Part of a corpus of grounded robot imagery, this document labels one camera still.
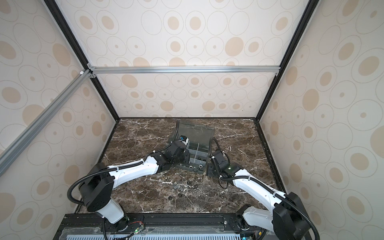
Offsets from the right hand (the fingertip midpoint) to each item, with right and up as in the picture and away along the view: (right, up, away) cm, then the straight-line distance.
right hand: (211, 169), depth 85 cm
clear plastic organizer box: (-6, +17, +25) cm, 31 cm away
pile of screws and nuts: (-20, -10, 0) cm, 22 cm away
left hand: (-10, +10, -1) cm, 14 cm away
